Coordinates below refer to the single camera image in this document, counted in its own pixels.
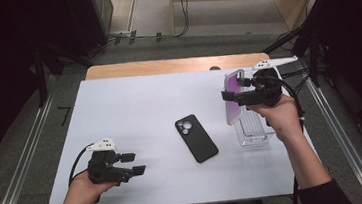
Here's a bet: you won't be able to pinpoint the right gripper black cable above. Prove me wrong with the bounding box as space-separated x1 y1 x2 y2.
265 71 314 204

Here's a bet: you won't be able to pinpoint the black curtain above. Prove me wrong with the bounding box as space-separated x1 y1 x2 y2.
0 0 128 169
288 0 362 149

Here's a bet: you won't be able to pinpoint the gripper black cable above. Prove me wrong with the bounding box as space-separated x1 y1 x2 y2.
265 71 314 204
64 142 101 188

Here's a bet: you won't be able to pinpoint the black phone case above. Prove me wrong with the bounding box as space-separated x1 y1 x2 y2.
173 111 221 166

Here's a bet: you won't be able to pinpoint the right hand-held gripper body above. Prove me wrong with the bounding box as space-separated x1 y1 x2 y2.
231 55 304 112

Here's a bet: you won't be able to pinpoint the person's right hand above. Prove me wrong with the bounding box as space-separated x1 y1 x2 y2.
247 91 305 147

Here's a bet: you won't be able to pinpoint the black hanging cables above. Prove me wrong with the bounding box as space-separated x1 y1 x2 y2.
170 0 196 38

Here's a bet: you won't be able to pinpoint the metal floor rail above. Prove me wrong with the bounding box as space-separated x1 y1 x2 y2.
302 71 362 204
0 75 67 204

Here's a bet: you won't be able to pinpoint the black stand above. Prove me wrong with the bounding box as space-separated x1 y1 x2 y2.
260 22 327 93
29 39 98 109

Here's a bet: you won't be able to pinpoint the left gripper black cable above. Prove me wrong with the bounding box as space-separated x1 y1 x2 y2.
64 142 101 188

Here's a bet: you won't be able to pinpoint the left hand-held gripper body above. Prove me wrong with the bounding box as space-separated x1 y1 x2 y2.
83 135 136 189

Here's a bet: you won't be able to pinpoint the iridescent phone case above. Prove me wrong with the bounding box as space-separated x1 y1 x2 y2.
220 68 250 127

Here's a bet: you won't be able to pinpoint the person's left hand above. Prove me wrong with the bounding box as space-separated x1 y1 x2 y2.
62 167 121 204

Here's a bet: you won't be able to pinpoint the wooden table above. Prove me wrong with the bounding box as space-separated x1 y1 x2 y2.
84 48 272 84

